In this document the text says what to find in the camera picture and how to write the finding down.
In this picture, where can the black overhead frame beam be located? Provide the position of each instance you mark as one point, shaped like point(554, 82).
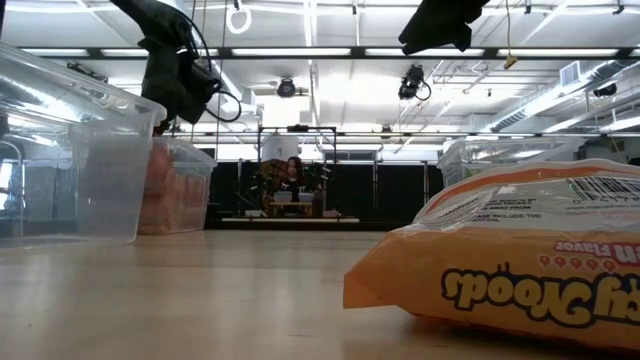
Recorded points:
point(95, 52)

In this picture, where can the white background platform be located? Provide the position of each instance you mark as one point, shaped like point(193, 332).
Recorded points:
point(300, 220)

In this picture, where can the white air vent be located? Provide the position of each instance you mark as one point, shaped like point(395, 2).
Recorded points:
point(570, 74)

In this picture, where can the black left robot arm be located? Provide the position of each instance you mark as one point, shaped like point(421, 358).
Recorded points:
point(150, 20)

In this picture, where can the white background box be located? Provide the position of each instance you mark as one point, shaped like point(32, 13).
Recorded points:
point(280, 149)

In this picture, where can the black ceiling speaker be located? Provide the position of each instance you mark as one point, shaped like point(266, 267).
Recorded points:
point(606, 90)

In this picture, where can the clear plastic bin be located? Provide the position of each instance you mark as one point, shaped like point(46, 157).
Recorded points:
point(200, 160)
point(75, 175)

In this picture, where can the clear bin with paper label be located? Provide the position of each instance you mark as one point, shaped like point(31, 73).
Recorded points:
point(500, 150)

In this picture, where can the round black ceiling camera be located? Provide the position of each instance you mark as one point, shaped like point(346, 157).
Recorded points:
point(286, 87)

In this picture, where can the black ceiling device cluster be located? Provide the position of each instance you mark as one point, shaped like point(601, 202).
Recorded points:
point(87, 72)

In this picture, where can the seated person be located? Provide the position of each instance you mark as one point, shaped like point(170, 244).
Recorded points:
point(294, 185)

